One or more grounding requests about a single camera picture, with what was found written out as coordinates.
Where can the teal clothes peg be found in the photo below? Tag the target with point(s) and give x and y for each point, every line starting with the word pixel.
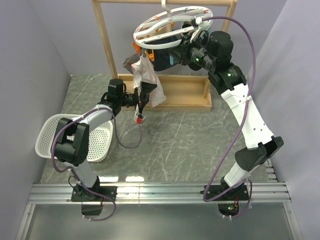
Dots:
pixel 143 52
pixel 172 61

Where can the navy blue underwear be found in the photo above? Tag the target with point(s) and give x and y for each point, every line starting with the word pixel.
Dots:
pixel 162 57

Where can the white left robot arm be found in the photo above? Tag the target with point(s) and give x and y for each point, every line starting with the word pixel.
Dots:
pixel 70 145

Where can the grey striped underwear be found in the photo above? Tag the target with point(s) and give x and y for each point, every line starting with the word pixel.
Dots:
pixel 127 63

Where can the white pink-trimmed underwear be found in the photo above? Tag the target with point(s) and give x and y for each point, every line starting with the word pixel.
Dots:
pixel 143 71

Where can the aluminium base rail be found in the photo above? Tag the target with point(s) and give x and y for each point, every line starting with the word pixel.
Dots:
pixel 159 189

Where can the white perforated plastic basket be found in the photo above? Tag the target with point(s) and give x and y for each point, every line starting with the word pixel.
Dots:
pixel 99 139

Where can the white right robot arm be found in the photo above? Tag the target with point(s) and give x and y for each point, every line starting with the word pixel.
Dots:
pixel 213 52

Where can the wooden hanging rack frame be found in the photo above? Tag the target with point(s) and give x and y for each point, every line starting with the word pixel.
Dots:
pixel 185 93

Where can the orange clothes peg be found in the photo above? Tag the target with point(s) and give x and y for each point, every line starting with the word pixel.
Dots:
pixel 137 48
pixel 150 55

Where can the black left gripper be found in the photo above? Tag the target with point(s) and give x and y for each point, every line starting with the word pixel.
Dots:
pixel 146 89

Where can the white oval clip hanger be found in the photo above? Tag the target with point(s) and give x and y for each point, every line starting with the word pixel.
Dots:
pixel 170 22

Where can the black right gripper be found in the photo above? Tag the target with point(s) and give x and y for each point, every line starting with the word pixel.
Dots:
pixel 186 46

